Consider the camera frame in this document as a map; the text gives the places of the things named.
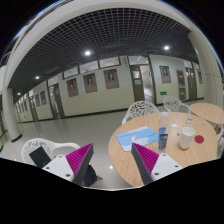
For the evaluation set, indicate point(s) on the black tablet on chair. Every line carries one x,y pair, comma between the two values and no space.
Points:
40,157

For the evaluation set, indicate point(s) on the round wooden table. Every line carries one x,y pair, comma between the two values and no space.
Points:
210,112
124,163

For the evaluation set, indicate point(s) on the white paper cup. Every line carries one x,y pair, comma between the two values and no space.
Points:
186,137

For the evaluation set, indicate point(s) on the white perforated chair far right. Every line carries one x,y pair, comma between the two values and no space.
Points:
173,104

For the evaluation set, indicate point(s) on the white plastic chair left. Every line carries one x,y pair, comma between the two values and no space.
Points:
49,146

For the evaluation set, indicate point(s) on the white perforated chair behind table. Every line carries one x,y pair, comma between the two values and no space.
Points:
138,109

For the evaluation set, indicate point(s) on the clear plastic water bottle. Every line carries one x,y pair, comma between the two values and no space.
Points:
163,132

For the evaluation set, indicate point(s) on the small white paper scrap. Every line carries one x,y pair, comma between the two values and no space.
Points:
174,125

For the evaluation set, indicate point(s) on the olive green door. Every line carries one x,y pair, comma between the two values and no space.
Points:
137,83

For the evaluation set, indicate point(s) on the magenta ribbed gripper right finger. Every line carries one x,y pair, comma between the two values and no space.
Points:
153,166

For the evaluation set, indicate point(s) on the small white box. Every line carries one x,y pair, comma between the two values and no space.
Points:
189,120

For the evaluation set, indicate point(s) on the red round bottle cap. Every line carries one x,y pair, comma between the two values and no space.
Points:
199,139

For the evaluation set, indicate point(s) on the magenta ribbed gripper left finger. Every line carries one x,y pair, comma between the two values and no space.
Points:
74,167

